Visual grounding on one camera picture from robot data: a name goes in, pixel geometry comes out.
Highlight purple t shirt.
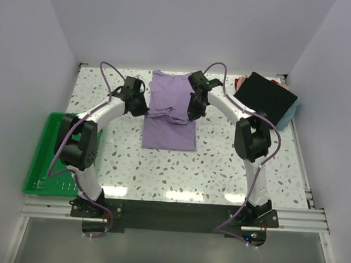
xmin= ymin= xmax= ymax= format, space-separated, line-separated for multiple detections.
xmin=142 ymin=70 xmax=196 ymax=152

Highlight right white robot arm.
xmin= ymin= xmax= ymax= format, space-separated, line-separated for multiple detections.
xmin=187 ymin=71 xmax=281 ymax=229

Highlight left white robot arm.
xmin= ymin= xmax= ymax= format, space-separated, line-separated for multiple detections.
xmin=47 ymin=76 xmax=148 ymax=221

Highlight pink folded t shirt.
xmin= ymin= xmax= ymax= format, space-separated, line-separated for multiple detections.
xmin=235 ymin=75 xmax=290 ymax=92

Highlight black folded t shirt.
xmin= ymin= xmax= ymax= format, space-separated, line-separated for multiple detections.
xmin=234 ymin=72 xmax=298 ymax=125

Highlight light blue folded t shirt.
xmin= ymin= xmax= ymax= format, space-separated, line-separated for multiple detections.
xmin=276 ymin=99 xmax=301 ymax=131

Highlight green plastic tray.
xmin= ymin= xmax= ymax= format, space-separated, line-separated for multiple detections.
xmin=24 ymin=113 xmax=101 ymax=197

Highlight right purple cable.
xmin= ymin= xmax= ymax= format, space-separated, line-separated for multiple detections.
xmin=193 ymin=61 xmax=286 ymax=242

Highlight purple cable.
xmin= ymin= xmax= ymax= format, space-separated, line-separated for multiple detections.
xmin=193 ymin=61 xmax=286 ymax=242
xmin=43 ymin=58 xmax=129 ymax=240

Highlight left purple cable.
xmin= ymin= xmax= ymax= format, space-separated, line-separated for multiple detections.
xmin=43 ymin=58 xmax=129 ymax=240

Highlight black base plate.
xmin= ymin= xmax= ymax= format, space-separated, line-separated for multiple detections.
xmin=69 ymin=195 xmax=280 ymax=242

